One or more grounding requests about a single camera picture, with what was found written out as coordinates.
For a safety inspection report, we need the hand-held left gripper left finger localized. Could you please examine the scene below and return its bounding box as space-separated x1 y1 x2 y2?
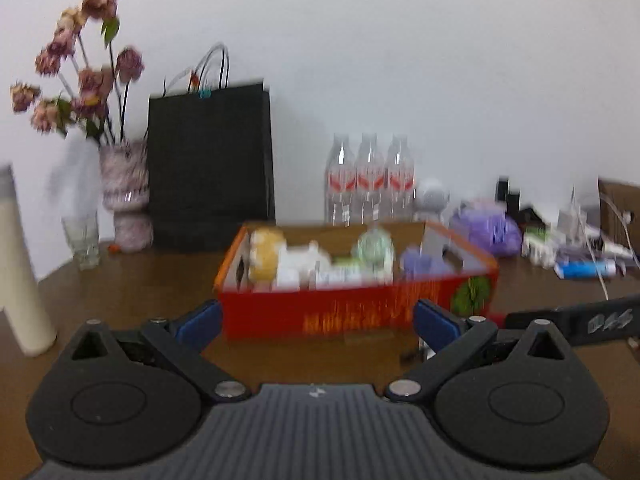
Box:
70 299 252 404

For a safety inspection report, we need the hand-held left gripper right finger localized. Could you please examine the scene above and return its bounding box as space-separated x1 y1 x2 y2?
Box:
384 299 571 404

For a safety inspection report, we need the purple drawstring pouch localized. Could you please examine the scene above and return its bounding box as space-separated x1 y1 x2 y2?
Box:
400 245 454 282

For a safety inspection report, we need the red cardboard box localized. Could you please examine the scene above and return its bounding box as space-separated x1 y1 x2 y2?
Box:
214 220 501 342

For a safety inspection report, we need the blue and white tube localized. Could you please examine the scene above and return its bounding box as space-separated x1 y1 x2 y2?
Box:
554 258 619 280

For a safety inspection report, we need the group of small white bottles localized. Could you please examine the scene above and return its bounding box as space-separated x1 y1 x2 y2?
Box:
521 227 562 267

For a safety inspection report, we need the pale green wrapped item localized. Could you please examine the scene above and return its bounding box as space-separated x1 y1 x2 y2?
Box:
356 227 397 282

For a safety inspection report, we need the yellow packet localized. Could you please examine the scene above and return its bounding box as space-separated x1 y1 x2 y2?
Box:
248 227 286 284

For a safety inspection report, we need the white charger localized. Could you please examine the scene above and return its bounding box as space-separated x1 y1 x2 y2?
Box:
557 187 602 247

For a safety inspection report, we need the purple tissue pack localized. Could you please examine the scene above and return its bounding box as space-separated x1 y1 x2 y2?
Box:
449 199 524 259

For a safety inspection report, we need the white astronaut figurine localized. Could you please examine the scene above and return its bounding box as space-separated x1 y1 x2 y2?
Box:
412 177 451 226

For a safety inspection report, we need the brown cardboard box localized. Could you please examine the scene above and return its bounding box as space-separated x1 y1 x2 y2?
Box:
597 176 640 262

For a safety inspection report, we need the black rectangular bottle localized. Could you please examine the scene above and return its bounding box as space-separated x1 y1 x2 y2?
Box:
496 176 521 214

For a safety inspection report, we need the clear water bottle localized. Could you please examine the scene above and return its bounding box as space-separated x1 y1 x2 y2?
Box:
325 133 357 226
386 134 417 224
354 132 389 225

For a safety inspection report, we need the clear glass cup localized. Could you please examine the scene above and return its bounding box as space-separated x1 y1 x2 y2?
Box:
61 210 102 271

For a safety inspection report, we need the pink knitted vase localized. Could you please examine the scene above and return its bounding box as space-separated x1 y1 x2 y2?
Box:
99 140 155 254

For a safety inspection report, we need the black paper bag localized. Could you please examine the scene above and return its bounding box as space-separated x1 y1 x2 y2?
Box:
147 42 277 254

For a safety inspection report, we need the cream thermos bottle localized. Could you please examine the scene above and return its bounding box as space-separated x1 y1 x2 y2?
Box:
0 164 59 359

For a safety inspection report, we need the dried pink flower bouquet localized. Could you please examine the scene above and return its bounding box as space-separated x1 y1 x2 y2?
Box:
10 0 146 147

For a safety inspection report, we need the white cable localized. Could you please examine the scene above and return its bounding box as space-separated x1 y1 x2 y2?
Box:
570 187 640 302

